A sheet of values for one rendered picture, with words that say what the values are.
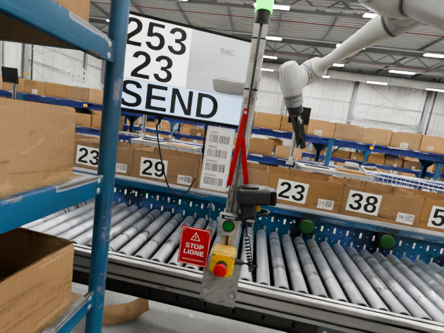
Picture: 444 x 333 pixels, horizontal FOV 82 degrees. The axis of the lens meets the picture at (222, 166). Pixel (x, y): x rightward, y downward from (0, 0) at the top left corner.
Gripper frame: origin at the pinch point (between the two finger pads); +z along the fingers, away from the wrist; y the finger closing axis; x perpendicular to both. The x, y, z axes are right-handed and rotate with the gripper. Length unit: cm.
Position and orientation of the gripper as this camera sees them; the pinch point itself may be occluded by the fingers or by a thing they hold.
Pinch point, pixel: (300, 141)
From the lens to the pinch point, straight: 146.1
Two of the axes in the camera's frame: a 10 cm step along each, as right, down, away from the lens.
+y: 0.7, 4.3, -9.0
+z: 2.8, 8.6, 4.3
